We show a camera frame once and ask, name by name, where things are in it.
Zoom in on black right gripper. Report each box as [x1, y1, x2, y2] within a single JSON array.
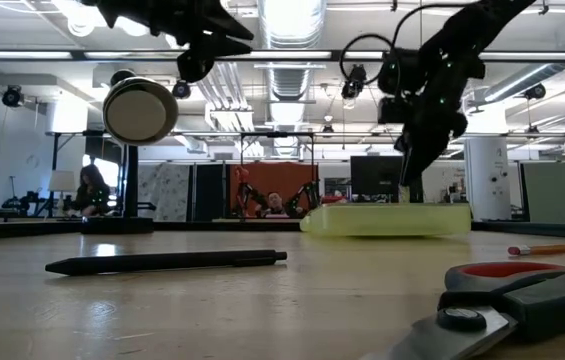
[[395, 54, 486, 189]]

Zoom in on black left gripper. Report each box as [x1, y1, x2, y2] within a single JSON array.
[[81, 0, 255, 84]]

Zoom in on orange pencil with pink eraser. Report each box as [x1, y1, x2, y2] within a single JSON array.
[[507, 241, 565, 257]]

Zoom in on red and black scissors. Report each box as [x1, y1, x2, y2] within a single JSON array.
[[361, 261, 565, 360]]

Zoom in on black ballpoint pen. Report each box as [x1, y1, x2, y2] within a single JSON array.
[[44, 249, 289, 277]]

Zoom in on yellow-green translucent supply box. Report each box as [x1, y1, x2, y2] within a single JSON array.
[[300, 202, 472, 238]]

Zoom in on black ceiling spotlight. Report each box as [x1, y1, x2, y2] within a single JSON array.
[[524, 83, 547, 101], [110, 68, 136, 86], [1, 84, 26, 109], [340, 63, 367, 101], [171, 79, 192, 100]]

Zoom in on black computer monitor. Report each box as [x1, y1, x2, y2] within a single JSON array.
[[350, 155, 424, 206]]

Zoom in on round white black-rimmed disc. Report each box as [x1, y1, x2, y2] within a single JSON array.
[[102, 76, 180, 147]]

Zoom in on white round column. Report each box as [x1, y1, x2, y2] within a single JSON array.
[[463, 102, 513, 222]]

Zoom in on black overhead light bar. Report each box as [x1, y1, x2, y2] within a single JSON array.
[[0, 48, 565, 64]]

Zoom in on grey patterned partition panel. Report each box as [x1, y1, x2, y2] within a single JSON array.
[[136, 163, 191, 223]]

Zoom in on orange partition panel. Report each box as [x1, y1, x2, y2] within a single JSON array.
[[229, 162, 319, 219]]

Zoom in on black stand with base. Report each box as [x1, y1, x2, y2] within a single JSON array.
[[80, 144, 156, 235]]

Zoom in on grey-green partition panel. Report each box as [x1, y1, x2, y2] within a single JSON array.
[[520, 160, 565, 224]]

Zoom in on person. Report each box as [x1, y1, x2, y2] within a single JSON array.
[[260, 191, 294, 219], [69, 163, 112, 219]]

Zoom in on table lamp with white shade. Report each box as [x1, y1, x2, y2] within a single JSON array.
[[47, 170, 77, 219]]

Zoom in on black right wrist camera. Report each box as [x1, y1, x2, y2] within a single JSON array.
[[377, 96, 413, 125]]

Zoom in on silver ventilation duct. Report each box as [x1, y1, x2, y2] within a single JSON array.
[[256, 0, 328, 156]]

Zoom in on black background gantry frame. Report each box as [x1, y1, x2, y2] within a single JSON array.
[[239, 131, 316, 221]]

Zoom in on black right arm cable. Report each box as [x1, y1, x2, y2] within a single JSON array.
[[339, 3, 468, 86]]

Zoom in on black table edge rail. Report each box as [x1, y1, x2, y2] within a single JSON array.
[[0, 218, 565, 242]]

